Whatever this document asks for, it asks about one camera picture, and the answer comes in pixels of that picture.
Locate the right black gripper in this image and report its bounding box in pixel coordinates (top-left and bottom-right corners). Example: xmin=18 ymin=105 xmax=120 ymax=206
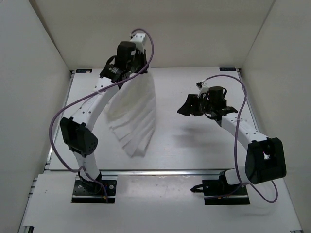
xmin=178 ymin=94 xmax=215 ymax=117

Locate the white pleated skirt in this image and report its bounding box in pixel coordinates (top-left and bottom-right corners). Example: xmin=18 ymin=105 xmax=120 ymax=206
xmin=104 ymin=73 xmax=156 ymax=157

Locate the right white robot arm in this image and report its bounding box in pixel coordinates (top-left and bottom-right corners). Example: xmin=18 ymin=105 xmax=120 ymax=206
xmin=177 ymin=86 xmax=287 ymax=195

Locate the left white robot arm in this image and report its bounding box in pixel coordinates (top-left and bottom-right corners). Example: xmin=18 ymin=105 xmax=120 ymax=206
xmin=60 ymin=40 xmax=148 ymax=193

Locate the right blue table label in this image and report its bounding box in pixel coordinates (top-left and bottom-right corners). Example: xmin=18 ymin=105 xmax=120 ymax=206
xmin=219 ymin=67 xmax=237 ymax=72

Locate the blue table label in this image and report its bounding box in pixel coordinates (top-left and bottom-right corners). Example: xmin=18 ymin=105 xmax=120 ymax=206
xmin=75 ymin=69 xmax=92 ymax=73
xmin=219 ymin=67 xmax=237 ymax=72

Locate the left blue table label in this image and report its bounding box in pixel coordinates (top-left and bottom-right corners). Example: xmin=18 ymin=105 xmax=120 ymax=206
xmin=75 ymin=69 xmax=92 ymax=73

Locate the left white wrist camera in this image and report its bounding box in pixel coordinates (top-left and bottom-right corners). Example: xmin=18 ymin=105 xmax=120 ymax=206
xmin=130 ymin=33 xmax=147 ymax=50

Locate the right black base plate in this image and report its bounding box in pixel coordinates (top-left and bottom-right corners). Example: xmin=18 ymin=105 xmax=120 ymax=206
xmin=190 ymin=175 xmax=250 ymax=206

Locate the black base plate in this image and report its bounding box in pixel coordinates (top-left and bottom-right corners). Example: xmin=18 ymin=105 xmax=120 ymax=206
xmin=190 ymin=175 xmax=250 ymax=206
xmin=71 ymin=176 xmax=117 ymax=204

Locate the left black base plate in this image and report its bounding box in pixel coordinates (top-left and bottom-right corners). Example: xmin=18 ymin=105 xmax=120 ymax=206
xmin=71 ymin=176 xmax=117 ymax=204

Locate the aluminium table rail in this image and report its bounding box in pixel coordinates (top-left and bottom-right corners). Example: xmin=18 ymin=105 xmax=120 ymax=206
xmin=48 ymin=169 xmax=229 ymax=177

